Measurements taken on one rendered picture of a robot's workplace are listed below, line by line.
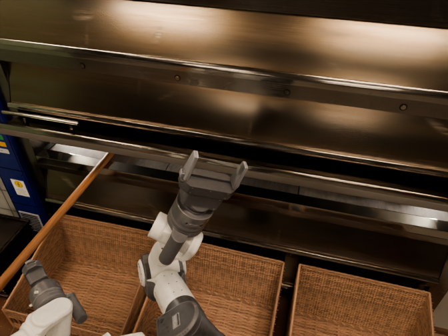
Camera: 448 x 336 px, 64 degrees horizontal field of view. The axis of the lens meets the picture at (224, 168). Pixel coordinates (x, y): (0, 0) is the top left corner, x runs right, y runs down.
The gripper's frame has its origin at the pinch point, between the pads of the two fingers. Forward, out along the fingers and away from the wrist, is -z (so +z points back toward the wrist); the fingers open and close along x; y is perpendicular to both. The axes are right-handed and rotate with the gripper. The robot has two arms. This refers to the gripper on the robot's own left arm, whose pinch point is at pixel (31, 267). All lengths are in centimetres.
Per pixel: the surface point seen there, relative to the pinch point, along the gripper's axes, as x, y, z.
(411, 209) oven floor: 2, 123, 66
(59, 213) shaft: -1.6, 15.8, -16.1
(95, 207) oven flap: 24, 35, -38
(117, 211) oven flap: 24, 41, -30
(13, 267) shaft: -1.7, -4.5, -2.2
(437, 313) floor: 120, 189, 93
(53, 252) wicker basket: 50, 12, -49
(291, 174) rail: -24, 76, 40
